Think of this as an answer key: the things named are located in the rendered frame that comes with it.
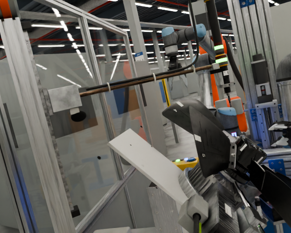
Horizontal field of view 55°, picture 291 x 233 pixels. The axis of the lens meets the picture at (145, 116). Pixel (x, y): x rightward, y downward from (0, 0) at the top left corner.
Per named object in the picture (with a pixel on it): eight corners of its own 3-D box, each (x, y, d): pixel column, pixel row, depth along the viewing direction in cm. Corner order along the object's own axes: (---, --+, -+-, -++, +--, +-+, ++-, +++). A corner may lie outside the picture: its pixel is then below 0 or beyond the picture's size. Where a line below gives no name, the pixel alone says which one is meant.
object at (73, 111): (73, 123, 89) (69, 108, 89) (71, 123, 93) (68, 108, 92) (88, 119, 91) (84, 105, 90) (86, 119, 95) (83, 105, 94)
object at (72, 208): (71, 218, 89) (19, 22, 83) (69, 213, 94) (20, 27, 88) (81, 215, 90) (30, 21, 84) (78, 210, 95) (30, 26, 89)
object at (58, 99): (49, 115, 85) (42, 88, 84) (49, 115, 92) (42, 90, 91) (82, 107, 89) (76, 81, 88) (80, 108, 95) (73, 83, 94)
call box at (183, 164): (172, 184, 156) (168, 166, 155) (174, 177, 166) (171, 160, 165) (201, 180, 152) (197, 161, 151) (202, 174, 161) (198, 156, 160)
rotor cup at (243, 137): (250, 189, 99) (275, 162, 96) (217, 163, 100) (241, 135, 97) (245, 174, 113) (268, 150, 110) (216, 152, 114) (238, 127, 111)
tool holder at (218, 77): (220, 88, 107) (215, 63, 106) (210, 90, 113) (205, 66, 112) (239, 83, 110) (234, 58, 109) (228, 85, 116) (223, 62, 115)
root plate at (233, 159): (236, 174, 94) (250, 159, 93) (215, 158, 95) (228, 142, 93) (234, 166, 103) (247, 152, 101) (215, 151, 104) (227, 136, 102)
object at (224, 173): (245, 193, 100) (248, 189, 99) (213, 168, 101) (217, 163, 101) (241, 178, 113) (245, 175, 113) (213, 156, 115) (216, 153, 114)
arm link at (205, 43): (231, 66, 197) (201, 35, 159) (216, 70, 203) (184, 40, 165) (230, 51, 200) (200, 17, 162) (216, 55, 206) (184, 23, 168)
